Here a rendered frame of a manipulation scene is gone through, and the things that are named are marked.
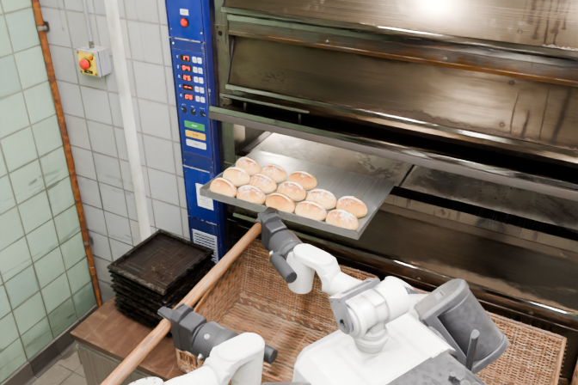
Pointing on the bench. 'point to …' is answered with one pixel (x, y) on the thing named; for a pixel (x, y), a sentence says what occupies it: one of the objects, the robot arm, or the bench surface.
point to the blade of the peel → (329, 179)
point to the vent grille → (206, 242)
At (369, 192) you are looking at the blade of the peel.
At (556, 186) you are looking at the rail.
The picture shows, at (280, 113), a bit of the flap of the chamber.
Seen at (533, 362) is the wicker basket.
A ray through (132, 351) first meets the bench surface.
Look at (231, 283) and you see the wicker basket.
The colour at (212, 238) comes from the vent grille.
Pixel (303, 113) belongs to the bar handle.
